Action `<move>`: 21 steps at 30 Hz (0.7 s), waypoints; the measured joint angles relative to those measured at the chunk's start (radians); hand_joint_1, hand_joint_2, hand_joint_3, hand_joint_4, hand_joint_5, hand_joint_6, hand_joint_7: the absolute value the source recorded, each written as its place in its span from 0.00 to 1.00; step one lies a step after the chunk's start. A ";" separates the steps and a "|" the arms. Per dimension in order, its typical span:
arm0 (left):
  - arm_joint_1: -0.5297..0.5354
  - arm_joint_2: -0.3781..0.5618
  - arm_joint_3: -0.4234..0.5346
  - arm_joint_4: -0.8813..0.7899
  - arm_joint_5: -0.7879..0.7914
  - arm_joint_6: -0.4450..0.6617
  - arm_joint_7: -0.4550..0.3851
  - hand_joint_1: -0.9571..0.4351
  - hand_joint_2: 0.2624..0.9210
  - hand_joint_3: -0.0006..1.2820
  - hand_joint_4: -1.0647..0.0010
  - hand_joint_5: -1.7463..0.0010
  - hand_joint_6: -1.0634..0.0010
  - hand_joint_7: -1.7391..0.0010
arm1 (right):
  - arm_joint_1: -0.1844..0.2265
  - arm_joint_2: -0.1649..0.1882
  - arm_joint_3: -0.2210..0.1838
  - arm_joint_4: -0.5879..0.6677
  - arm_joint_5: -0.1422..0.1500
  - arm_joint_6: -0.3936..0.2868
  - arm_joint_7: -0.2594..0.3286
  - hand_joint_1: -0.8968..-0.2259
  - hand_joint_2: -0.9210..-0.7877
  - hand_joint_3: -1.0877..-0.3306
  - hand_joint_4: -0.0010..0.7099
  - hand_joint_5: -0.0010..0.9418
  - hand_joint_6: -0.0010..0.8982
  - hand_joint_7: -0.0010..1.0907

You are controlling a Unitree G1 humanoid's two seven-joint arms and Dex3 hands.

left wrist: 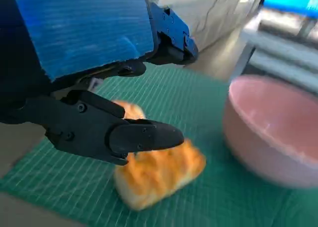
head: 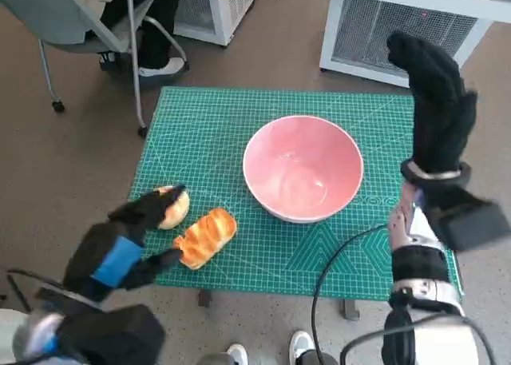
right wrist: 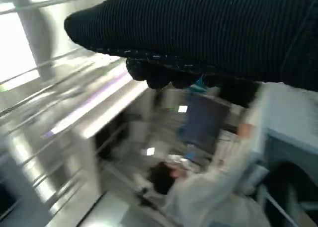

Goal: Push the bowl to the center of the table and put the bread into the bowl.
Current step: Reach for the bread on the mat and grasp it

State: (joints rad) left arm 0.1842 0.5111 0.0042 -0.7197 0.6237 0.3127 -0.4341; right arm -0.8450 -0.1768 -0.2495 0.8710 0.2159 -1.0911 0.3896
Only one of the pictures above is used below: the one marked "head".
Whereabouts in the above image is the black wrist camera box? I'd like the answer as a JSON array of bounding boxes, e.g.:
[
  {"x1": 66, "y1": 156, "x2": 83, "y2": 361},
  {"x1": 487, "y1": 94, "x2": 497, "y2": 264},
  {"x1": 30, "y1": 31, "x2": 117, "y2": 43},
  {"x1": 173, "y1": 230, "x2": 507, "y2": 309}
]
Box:
[
  {"x1": 55, "y1": 304, "x2": 167, "y2": 365},
  {"x1": 422, "y1": 187, "x2": 511, "y2": 253}
]

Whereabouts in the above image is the green cutting mat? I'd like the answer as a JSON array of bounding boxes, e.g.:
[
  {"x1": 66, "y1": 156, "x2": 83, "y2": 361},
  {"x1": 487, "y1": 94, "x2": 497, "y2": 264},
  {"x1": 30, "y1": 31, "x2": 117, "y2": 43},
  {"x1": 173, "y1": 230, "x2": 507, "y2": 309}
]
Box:
[{"x1": 128, "y1": 85, "x2": 465, "y2": 302}]

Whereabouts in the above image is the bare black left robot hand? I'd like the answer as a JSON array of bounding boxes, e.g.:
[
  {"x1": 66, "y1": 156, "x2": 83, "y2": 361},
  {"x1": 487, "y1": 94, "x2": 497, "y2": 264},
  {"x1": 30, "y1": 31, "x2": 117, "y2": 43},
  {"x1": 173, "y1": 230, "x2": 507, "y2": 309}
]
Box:
[{"x1": 62, "y1": 184, "x2": 188, "y2": 302}]

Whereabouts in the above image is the pink bowl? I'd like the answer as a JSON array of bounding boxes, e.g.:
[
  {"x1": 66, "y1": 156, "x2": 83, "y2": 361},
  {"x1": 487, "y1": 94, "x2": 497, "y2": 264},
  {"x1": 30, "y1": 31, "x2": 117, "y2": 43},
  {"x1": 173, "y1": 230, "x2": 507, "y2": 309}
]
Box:
[{"x1": 242, "y1": 115, "x2": 365, "y2": 224}]

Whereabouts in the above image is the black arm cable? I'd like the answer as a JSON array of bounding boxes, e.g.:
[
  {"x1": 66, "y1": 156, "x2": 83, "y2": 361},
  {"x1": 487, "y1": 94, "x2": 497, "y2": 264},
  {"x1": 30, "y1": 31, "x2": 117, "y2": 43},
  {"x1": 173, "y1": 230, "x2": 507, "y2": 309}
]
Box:
[
  {"x1": 6, "y1": 268, "x2": 105, "y2": 314},
  {"x1": 311, "y1": 224, "x2": 416, "y2": 365}
]

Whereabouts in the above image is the grey wheeled chair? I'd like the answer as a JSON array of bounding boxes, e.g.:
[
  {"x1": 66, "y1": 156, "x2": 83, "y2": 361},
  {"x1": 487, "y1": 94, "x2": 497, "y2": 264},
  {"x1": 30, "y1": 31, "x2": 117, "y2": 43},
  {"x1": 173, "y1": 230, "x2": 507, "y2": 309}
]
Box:
[{"x1": 0, "y1": 0, "x2": 188, "y2": 138}]

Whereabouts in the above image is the small white mesh cabinet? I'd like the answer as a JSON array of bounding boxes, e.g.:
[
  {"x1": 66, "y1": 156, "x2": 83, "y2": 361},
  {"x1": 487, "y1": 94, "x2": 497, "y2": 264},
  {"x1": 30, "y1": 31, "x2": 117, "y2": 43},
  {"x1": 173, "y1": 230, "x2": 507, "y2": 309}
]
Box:
[{"x1": 173, "y1": 0, "x2": 264, "y2": 46}]

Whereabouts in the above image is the seated person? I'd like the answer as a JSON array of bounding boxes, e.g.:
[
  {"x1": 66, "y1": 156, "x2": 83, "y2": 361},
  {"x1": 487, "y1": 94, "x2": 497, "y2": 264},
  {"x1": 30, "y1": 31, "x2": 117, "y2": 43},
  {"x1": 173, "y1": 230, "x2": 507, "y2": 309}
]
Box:
[{"x1": 83, "y1": 0, "x2": 189, "y2": 78}]

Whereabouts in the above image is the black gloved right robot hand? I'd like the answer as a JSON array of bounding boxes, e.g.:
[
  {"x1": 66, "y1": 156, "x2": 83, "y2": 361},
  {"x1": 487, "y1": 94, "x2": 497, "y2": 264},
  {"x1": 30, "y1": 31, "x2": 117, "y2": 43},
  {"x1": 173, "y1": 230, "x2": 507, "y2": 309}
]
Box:
[{"x1": 386, "y1": 30, "x2": 479, "y2": 177}]

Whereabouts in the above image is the round toy bread bun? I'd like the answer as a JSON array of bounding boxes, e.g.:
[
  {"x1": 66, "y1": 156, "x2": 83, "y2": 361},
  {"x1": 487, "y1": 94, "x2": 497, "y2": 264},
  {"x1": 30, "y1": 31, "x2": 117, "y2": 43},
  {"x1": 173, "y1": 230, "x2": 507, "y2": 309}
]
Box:
[{"x1": 156, "y1": 185, "x2": 191, "y2": 230}]

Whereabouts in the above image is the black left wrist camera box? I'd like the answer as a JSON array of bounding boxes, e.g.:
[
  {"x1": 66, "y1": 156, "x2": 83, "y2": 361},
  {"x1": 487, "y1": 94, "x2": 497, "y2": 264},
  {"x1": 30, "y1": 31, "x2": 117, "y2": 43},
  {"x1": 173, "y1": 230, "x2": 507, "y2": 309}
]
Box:
[{"x1": 55, "y1": 304, "x2": 167, "y2": 365}]

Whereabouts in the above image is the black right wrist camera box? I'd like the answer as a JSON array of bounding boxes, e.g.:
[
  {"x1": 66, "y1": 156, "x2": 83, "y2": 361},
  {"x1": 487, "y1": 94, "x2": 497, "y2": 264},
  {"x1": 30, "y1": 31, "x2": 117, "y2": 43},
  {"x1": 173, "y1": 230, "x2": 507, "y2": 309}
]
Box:
[{"x1": 422, "y1": 187, "x2": 511, "y2": 253}]

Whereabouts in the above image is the person with white shoes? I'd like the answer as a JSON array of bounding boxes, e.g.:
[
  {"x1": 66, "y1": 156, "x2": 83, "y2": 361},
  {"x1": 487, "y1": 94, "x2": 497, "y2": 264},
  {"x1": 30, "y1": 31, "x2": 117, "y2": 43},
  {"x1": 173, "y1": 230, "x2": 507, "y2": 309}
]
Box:
[{"x1": 197, "y1": 329, "x2": 340, "y2": 365}]

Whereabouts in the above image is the orange toy bread loaf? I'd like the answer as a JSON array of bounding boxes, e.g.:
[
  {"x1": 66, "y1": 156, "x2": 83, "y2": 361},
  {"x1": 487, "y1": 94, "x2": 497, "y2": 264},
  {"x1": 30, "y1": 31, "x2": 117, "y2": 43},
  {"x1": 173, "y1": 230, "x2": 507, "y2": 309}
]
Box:
[{"x1": 173, "y1": 208, "x2": 238, "y2": 270}]

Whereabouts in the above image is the large white mesh cabinet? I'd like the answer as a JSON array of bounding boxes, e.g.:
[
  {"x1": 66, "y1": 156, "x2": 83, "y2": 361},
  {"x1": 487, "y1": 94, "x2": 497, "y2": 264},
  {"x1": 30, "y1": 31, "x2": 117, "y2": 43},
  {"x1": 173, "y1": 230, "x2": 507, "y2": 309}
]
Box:
[{"x1": 319, "y1": 0, "x2": 511, "y2": 89}]

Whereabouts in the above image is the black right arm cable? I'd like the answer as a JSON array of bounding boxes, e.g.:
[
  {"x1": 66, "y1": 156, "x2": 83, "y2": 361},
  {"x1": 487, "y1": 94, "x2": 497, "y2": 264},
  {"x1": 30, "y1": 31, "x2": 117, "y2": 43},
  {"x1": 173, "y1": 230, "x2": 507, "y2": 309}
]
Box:
[{"x1": 311, "y1": 224, "x2": 416, "y2": 365}]

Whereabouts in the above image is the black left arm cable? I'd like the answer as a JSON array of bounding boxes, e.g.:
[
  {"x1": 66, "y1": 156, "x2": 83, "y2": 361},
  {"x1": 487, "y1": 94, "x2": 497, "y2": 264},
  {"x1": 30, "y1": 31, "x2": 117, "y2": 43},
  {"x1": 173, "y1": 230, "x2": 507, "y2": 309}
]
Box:
[{"x1": 6, "y1": 268, "x2": 105, "y2": 314}]

